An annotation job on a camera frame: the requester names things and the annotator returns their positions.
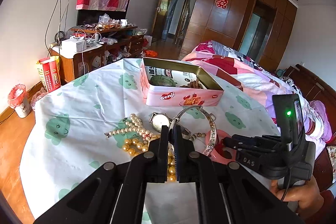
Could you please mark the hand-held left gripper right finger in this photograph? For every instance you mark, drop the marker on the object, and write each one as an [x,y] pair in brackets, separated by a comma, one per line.
[177,134]

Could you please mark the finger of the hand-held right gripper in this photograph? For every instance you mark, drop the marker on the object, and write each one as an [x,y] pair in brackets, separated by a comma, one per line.
[252,139]
[236,146]

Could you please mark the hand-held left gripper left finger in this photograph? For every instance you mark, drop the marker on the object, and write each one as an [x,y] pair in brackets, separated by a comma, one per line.
[164,134]

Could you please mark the silver wrist watch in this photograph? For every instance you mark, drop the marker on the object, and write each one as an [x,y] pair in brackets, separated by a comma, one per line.
[159,123]

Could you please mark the pink bangle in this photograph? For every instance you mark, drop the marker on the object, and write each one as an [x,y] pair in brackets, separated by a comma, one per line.
[223,133]

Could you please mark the silver bangle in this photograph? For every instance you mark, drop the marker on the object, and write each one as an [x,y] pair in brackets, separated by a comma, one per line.
[214,134]

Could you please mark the pink tin box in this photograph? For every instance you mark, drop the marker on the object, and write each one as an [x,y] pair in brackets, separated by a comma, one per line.
[168,98]

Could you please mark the person's right hand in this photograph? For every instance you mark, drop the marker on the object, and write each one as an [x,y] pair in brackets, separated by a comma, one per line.
[304,199]

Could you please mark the purple cloth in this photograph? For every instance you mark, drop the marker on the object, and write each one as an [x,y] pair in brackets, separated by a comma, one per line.
[319,113]

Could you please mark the green jade bangle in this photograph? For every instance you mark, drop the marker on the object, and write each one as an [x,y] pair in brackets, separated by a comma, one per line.
[155,79]

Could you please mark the black white patterned pillow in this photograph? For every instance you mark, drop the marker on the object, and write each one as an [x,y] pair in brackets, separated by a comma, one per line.
[291,83]

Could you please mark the wooden bed headboard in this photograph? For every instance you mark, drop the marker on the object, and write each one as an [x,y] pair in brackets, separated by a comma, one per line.
[311,82]

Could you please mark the pink patchwork quilt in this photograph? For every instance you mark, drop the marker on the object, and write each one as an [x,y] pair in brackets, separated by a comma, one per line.
[236,69]

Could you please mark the teal cloth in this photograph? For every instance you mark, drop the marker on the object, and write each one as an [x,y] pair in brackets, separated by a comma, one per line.
[280,72]

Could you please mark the orange plastic wrapper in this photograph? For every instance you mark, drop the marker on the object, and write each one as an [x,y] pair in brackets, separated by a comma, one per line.
[151,52]

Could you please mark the white green printed tablecloth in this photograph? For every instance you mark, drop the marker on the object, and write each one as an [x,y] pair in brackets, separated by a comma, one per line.
[78,98]

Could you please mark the white red shopping bag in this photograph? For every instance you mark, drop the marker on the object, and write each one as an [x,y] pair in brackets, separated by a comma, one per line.
[147,41]

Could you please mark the wooden television cabinet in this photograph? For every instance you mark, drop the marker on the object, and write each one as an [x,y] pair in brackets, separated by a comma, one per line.
[71,66]

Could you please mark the white mug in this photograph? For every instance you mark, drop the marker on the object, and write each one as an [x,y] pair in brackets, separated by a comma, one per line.
[124,22]

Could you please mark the brown wooden wardrobe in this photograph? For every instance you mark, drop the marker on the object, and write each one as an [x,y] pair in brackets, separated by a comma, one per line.
[223,22]

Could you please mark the wooden door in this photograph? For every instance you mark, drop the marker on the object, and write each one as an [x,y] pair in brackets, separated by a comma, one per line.
[160,8]

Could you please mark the white cardboard box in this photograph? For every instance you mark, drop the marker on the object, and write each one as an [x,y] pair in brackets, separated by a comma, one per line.
[73,46]

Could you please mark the red yellow carton box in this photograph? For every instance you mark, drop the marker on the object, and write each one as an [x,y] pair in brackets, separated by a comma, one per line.
[50,74]

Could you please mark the crumpled plastic bag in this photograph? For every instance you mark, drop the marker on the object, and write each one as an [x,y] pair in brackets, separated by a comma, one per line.
[39,98]

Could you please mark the clear plastic bag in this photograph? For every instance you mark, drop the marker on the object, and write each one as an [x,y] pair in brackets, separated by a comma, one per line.
[104,18]

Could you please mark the black television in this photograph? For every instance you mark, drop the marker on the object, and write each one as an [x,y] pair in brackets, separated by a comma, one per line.
[89,17]

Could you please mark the red paper decoration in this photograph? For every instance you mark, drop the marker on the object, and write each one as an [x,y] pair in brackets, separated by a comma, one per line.
[221,1]

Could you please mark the trash bin with pink bag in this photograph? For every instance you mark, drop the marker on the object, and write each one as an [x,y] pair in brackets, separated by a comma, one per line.
[19,102]

